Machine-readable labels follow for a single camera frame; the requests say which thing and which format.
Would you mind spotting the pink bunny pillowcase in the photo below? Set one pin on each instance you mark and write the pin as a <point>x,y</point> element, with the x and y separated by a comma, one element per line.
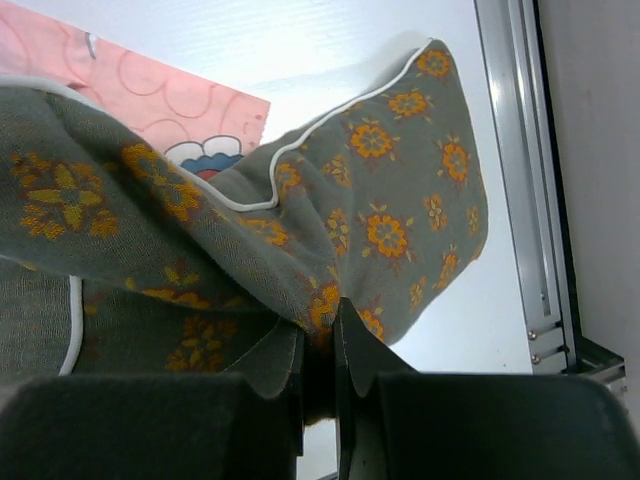
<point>199,125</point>

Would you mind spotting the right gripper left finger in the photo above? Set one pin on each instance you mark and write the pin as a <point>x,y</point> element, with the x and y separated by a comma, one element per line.
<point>243,423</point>

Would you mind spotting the right aluminium rail frame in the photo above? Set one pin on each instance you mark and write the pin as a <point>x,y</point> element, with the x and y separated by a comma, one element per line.
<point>514,66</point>

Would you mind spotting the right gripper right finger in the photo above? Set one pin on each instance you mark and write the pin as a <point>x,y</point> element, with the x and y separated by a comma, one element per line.
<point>397,423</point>

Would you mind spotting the grey pillow orange flowers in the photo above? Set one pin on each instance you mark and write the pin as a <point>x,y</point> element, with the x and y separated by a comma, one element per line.
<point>116,260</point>

